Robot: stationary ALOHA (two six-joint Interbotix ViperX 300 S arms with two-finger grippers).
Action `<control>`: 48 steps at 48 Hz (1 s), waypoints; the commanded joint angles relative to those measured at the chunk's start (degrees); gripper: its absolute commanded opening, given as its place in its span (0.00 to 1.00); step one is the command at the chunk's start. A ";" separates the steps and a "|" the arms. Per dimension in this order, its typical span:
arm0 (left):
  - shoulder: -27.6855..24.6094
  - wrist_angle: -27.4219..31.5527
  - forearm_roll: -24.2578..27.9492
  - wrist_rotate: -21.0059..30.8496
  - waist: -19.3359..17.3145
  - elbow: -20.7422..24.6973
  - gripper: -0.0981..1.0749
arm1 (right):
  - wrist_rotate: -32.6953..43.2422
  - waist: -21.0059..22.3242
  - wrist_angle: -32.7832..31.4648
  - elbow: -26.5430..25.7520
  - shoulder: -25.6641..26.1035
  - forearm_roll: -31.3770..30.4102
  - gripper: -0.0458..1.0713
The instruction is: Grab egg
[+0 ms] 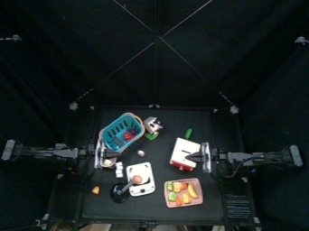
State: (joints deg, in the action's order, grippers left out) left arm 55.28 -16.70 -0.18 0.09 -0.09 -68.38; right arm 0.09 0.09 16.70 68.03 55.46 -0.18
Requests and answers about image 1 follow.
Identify white and red toy box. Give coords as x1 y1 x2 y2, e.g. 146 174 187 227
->
168 137 202 172

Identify white toy cubes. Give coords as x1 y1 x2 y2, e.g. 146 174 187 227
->
115 162 124 179

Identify teal basket with orange rim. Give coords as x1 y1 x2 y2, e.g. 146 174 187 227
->
97 112 146 153

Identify green toy pepper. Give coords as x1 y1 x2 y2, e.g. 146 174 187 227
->
183 127 194 141

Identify yellow toy banana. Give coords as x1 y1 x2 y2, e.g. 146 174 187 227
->
187 182 200 199

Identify white toy kitchen scale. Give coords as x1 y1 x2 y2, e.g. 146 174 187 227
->
124 162 156 198

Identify black toy frying pan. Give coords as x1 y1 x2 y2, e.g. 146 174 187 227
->
108 179 140 204

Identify orange-yellow toy food piece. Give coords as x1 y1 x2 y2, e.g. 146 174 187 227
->
180 192 192 205

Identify pink tray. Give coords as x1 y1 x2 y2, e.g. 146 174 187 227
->
163 177 205 209

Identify black cable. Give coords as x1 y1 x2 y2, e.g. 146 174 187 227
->
223 156 259 179

